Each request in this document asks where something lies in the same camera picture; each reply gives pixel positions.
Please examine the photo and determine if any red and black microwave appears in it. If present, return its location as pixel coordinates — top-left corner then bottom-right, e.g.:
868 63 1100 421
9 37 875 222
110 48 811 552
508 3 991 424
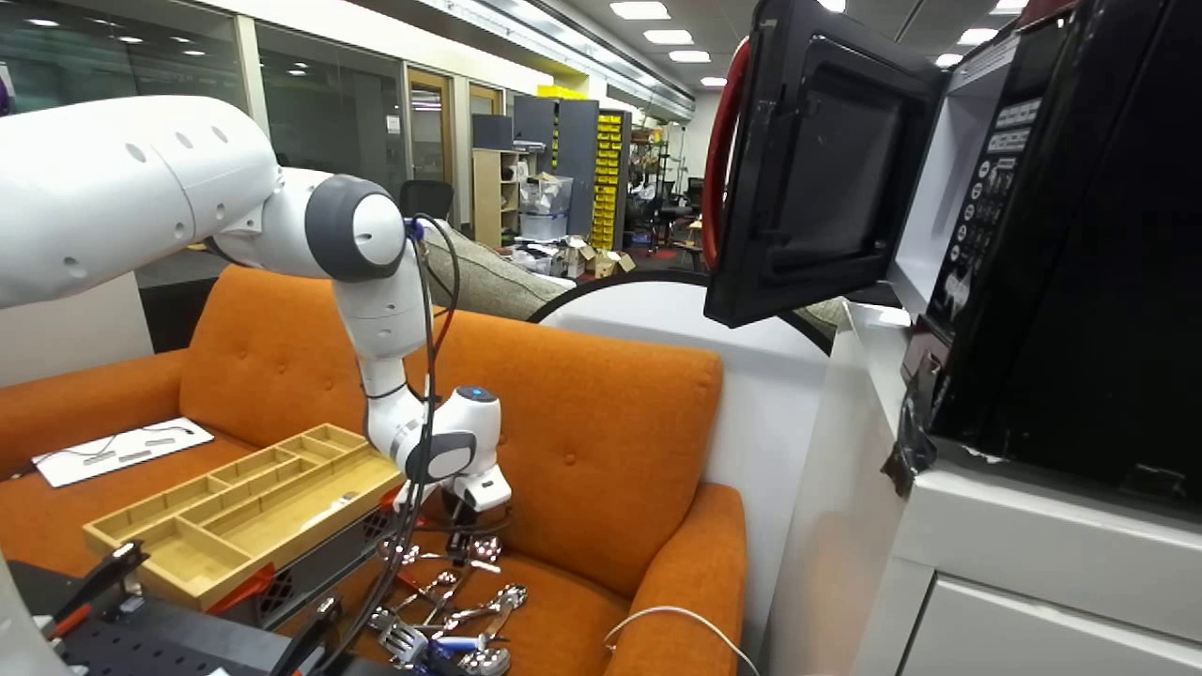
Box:
697 0 1202 506

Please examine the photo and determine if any orange-handled black clamp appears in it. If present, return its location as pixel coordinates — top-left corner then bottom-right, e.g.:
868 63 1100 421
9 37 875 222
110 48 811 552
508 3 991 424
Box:
36 537 153 642

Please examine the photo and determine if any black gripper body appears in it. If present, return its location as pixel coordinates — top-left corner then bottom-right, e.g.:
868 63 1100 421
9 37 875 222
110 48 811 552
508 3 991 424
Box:
440 490 488 537

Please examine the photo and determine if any white cable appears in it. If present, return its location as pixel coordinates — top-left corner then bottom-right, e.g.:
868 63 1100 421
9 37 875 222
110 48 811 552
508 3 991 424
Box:
600 599 762 676

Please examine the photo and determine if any silver fork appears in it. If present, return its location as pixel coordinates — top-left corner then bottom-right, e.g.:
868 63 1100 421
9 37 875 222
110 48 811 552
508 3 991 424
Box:
369 614 435 669

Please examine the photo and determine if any red-handled utensil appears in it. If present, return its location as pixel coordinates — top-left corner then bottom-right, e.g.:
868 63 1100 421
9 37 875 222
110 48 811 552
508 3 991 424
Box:
201 563 281 619

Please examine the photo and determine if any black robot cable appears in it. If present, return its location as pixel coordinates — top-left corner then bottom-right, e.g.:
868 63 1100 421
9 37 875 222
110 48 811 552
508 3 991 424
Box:
256 214 464 676

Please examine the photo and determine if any wooden cutlery tray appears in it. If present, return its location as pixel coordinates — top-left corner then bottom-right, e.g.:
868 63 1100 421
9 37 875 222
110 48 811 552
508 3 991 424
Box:
81 421 409 610

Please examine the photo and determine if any white paper sheet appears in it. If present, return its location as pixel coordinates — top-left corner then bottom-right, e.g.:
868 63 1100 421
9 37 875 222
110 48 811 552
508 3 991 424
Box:
28 411 217 490

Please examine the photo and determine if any blue-handled utensil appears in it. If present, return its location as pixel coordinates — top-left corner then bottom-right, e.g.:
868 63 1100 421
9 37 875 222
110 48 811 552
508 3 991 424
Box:
420 630 488 669

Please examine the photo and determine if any orange fabric sofa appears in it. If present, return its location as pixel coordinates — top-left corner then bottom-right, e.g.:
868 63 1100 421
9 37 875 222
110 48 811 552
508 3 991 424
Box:
0 262 751 676

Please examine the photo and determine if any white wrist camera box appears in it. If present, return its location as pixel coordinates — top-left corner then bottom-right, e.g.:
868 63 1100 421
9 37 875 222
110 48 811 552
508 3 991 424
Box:
455 463 519 518

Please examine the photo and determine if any yellow and black cabinet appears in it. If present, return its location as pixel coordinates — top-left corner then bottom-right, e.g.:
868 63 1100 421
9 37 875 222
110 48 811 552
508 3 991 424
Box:
510 90 635 255

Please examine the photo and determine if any grey cushion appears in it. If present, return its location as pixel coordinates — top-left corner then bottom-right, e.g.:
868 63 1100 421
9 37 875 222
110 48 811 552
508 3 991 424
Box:
416 222 570 324

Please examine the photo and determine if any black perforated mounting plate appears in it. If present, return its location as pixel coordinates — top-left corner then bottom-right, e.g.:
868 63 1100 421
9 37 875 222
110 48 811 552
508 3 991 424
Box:
0 500 420 676

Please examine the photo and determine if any white cabinet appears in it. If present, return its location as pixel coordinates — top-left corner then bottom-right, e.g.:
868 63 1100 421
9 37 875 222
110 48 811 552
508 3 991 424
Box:
757 304 1202 676

